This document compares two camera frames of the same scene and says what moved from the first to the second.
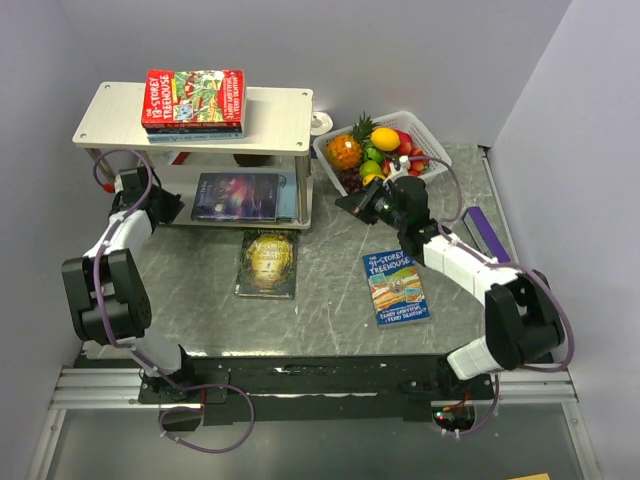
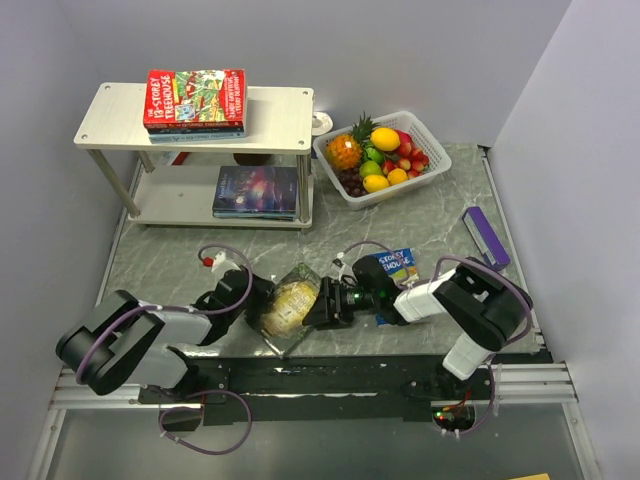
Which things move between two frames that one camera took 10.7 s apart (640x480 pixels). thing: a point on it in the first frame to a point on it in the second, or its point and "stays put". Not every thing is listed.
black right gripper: [355, 203] to [322, 312]
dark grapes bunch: [352, 180] stays put
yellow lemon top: [385, 139] stays put
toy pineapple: [345, 151] stays put
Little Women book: [196, 130] stays put
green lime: [370, 167] stays put
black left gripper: [174, 205] to [263, 290]
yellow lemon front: [368, 178] stays put
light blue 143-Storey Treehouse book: [196, 138] stays put
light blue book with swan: [287, 199] to [276, 216]
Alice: [268, 264] to [292, 301]
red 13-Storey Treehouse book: [194, 98] stays put
